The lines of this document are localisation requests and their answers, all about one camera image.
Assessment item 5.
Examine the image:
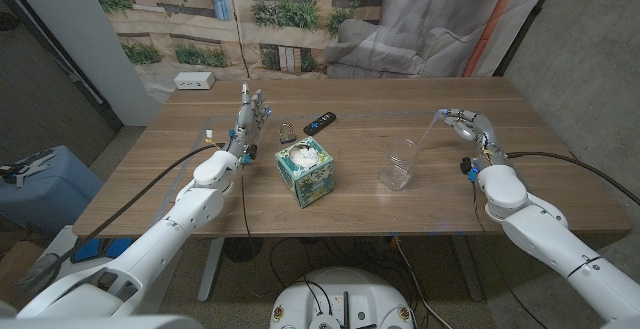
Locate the black TV remote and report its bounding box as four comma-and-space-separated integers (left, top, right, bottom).
302, 111, 338, 137

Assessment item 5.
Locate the black round floor disc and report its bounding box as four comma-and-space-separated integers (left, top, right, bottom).
223, 237, 265, 264

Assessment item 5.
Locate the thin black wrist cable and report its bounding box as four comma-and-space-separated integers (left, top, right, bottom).
471, 181, 552, 329
239, 161, 255, 241

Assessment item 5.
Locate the white table leg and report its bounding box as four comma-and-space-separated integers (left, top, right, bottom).
197, 237, 226, 304
449, 235, 484, 303

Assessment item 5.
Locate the white power strip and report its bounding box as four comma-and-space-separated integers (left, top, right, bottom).
173, 71, 216, 91

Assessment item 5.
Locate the printed fabric backdrop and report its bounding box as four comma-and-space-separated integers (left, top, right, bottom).
82, 0, 559, 103

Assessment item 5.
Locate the blue storage bin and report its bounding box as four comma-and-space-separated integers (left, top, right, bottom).
0, 144, 105, 240

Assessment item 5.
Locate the blue flat panel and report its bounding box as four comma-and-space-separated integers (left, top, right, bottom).
69, 237, 134, 264

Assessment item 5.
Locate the brown cardboard box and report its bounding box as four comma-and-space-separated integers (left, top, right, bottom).
0, 240, 46, 290

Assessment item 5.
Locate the silver padlock with blue base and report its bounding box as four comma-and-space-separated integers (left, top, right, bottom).
278, 122, 297, 145

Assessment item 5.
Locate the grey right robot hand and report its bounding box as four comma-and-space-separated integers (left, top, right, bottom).
434, 108, 509, 170

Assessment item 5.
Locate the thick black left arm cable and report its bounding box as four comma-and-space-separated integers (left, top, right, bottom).
9, 142, 226, 303

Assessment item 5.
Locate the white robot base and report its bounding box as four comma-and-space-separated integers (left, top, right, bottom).
269, 267, 415, 329

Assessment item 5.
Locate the thin black left wrist cable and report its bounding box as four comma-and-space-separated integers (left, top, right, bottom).
239, 161, 255, 241

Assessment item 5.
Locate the white floor cable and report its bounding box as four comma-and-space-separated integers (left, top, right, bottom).
393, 236, 441, 329

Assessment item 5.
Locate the grey tool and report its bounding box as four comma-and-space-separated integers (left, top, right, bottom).
0, 148, 57, 189

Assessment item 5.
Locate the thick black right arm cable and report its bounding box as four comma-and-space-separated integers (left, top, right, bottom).
505, 151, 640, 208

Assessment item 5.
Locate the clear plastic cup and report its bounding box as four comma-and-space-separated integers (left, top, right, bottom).
378, 137, 420, 192

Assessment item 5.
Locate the small white connector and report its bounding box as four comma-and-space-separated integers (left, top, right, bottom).
203, 128, 224, 151

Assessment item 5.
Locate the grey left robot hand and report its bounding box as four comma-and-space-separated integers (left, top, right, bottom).
227, 82, 273, 166

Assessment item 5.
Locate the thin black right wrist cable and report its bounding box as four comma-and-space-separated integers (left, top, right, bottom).
471, 181, 552, 329

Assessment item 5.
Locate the teal patterned tissue box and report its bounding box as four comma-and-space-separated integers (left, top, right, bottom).
274, 135, 336, 209

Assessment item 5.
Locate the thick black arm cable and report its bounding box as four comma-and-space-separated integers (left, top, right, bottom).
9, 142, 226, 303
505, 151, 640, 208

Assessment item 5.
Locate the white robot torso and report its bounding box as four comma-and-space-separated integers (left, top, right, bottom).
0, 299, 640, 329

